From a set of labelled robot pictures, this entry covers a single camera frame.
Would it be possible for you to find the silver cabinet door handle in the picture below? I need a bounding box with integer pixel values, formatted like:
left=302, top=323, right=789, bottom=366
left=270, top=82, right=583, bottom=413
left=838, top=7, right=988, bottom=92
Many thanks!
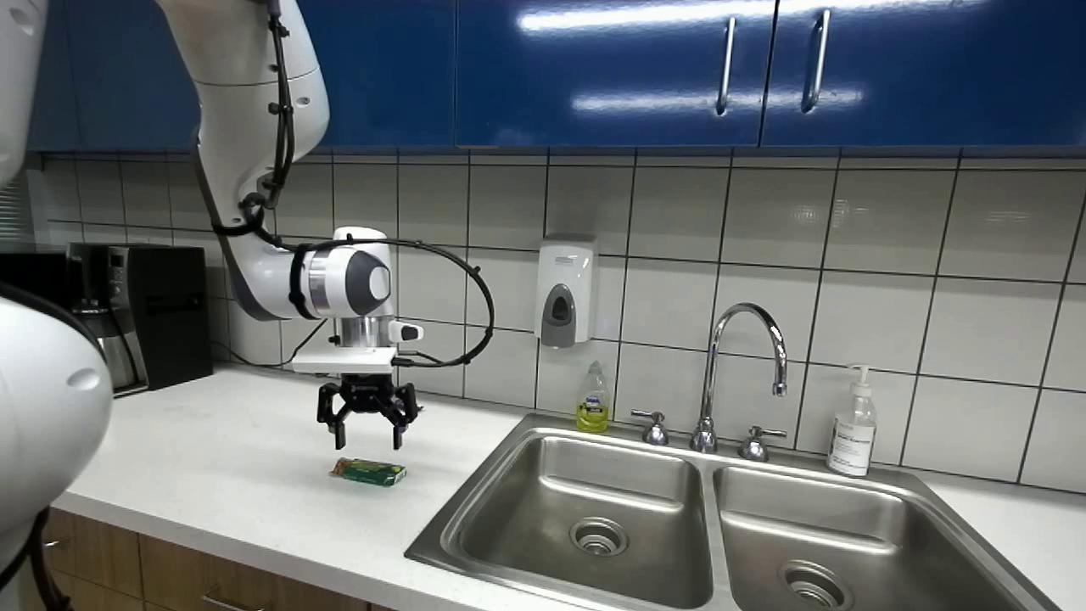
left=799, top=7, right=833, bottom=120
left=713, top=13, right=738, bottom=120

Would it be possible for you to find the black power cord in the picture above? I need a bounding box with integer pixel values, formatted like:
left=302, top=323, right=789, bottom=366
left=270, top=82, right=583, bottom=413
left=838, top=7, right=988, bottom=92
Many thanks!
left=278, top=328, right=333, bottom=372

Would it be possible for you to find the black box appliance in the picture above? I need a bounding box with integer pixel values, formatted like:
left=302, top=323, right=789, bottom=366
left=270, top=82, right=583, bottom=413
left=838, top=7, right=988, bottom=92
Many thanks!
left=0, top=251, right=73, bottom=306

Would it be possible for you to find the chrome faucet handle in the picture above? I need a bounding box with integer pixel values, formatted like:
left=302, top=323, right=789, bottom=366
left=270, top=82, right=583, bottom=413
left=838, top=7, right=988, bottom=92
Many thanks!
left=734, top=424, right=788, bottom=465
left=631, top=406, right=676, bottom=449

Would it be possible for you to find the wooden base cabinet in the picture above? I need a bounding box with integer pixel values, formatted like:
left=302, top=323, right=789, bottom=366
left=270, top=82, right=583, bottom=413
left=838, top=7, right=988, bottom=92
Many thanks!
left=14, top=507, right=384, bottom=611

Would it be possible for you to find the steel sink drain strainer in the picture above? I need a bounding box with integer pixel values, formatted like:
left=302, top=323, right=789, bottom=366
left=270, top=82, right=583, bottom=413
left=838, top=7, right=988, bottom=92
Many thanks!
left=569, top=513, right=626, bottom=560
left=779, top=560, right=853, bottom=611

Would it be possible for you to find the black coffee maker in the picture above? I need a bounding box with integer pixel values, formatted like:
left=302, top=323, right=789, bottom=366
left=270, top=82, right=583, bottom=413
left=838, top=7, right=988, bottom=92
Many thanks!
left=72, top=241, right=217, bottom=397

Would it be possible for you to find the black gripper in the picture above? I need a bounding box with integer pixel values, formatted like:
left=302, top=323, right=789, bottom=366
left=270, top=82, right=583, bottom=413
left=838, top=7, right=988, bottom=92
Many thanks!
left=311, top=372, right=424, bottom=452

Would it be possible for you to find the white wall soap dispenser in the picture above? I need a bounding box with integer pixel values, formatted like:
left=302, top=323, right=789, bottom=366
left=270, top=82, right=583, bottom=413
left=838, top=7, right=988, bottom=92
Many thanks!
left=534, top=241, right=597, bottom=349

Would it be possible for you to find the blue cabinet door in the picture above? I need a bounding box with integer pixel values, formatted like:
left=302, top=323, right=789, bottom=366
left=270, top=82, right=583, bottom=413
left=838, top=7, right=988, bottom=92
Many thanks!
left=23, top=0, right=213, bottom=156
left=755, top=0, right=1086, bottom=161
left=296, top=0, right=458, bottom=156
left=450, top=0, right=779, bottom=156

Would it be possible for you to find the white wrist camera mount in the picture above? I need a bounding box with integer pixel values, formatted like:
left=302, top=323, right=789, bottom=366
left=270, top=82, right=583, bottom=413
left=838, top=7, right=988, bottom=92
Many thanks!
left=287, top=318, right=427, bottom=380

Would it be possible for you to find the stainless steel coffee carafe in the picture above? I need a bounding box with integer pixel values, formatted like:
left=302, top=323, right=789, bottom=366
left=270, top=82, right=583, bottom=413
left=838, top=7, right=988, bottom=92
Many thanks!
left=77, top=302, right=144, bottom=397

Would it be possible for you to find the green packet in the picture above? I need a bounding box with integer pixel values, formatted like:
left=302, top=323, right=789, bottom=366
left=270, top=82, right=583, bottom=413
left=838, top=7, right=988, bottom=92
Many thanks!
left=327, top=456, right=410, bottom=492

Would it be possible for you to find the yellow dish soap bottle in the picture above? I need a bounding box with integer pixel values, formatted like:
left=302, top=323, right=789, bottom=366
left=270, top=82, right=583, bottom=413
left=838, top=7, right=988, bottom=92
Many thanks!
left=569, top=359, right=613, bottom=433

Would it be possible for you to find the stainless steel double sink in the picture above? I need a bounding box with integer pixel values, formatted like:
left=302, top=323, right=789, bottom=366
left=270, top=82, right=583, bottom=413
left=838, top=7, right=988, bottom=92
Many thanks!
left=403, top=413, right=1062, bottom=611

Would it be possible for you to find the chrome gooseneck faucet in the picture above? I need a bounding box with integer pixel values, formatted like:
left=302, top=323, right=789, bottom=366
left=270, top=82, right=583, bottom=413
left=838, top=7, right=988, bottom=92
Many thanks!
left=684, top=298, right=794, bottom=456

